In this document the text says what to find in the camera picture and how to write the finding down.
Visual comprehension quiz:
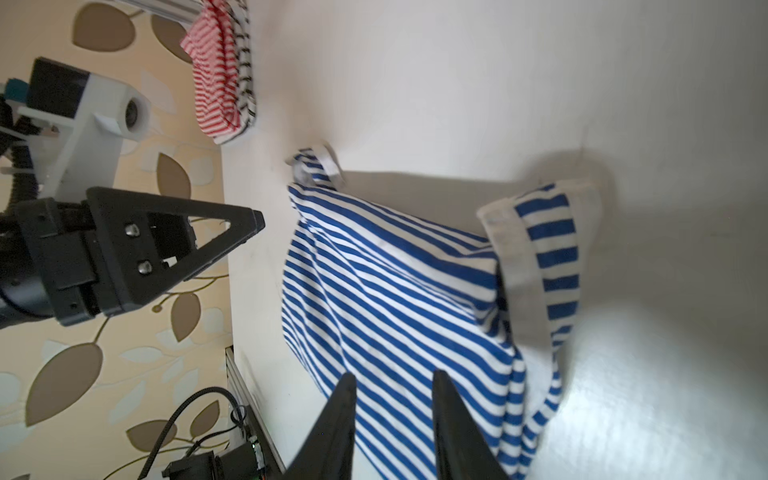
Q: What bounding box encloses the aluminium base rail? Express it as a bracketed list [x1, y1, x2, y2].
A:
[225, 346, 285, 479]

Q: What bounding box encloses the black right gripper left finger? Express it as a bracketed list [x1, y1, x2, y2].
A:
[282, 372, 357, 479]

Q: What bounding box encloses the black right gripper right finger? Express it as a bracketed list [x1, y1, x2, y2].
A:
[432, 370, 507, 480]

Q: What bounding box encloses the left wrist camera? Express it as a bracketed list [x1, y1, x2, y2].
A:
[1, 57, 152, 204]

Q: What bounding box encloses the black white striped folded top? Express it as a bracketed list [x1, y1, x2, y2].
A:
[213, 0, 257, 145]

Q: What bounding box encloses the red white striped folded top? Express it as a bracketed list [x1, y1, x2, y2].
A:
[181, 1, 241, 138]

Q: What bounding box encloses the blue white striped tank top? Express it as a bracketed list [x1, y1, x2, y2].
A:
[281, 147, 602, 479]

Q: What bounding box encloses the aluminium frame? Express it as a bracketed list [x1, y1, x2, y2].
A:
[117, 0, 202, 25]

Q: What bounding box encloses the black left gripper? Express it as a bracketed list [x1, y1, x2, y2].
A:
[1, 187, 265, 329]

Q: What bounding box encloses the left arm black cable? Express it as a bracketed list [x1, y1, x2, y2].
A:
[136, 385, 247, 480]

